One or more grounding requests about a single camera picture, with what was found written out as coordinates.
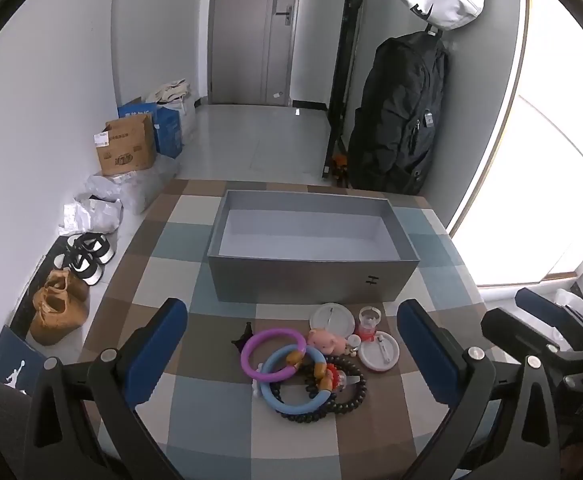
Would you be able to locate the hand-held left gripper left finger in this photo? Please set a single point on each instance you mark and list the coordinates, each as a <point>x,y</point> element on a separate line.
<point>161,345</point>

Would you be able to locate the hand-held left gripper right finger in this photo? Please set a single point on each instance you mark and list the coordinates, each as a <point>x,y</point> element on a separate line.
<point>426,355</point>

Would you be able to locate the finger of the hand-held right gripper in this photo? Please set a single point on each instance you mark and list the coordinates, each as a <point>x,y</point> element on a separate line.
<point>511,330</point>
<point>541,302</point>

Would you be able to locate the white round lid with pin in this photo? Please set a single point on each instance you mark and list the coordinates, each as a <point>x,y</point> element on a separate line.
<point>379,355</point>

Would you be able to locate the small red clear cup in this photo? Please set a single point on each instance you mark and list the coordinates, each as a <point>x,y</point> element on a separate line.
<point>370,330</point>

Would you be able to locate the small cream charm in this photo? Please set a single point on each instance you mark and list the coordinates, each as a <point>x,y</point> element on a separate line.
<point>354,346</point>

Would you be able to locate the black crown hair clip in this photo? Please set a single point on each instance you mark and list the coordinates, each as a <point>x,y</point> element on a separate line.
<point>245,342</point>

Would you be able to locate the clear bottle with red cap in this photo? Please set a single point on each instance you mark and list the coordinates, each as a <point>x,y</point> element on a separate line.
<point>341,377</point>

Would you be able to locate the pink pig toy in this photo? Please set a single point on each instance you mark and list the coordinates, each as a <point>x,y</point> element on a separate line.
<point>326,342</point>

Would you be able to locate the plain white round lid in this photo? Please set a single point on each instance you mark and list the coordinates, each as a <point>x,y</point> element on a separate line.
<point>331,317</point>

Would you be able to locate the small white figure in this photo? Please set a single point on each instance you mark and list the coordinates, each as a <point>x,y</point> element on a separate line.
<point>260,387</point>

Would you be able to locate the grey cardboard box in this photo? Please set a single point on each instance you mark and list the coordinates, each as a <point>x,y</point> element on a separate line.
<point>291,280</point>

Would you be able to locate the white plastic container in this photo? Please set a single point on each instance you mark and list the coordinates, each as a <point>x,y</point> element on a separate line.
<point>571,302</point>

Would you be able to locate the checkered tablecloth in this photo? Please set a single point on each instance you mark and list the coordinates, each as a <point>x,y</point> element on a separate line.
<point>211,410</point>

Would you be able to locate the brown shoe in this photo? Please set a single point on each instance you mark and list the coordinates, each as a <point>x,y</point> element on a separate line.
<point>56,317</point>
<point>68,287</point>

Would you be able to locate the black and white sandal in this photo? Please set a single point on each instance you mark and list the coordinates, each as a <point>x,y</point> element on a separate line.
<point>91,247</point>
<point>81,266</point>

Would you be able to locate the dark floor mat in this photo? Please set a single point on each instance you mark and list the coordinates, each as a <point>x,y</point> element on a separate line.
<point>45,262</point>

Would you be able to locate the window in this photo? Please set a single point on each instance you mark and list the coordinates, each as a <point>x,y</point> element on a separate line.
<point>546,160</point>

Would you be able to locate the crumpled white bag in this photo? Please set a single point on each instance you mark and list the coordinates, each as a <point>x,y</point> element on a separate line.
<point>91,215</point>

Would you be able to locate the blue shoe box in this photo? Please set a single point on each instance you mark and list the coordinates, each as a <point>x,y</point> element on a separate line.
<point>11,360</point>

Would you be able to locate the brown cardboard box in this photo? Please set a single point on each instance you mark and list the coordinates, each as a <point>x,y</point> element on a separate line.
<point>126,150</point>

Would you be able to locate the small orange object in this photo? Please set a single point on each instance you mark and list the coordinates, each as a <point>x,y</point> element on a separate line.
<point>341,166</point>

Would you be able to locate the large blue box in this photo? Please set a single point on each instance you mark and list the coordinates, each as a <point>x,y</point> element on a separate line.
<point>169,132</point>

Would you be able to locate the small blue box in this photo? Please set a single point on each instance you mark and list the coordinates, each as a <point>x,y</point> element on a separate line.
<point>130,107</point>

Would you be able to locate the black backpack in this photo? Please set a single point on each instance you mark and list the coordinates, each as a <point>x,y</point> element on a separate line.
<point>396,110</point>

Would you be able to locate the white tote bag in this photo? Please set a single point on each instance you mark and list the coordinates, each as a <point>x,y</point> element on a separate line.
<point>174,91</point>

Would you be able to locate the black metal stand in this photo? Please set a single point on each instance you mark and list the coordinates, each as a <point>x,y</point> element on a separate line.
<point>344,60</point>

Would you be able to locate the grey door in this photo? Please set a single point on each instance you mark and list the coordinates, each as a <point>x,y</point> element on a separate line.
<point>241,35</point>

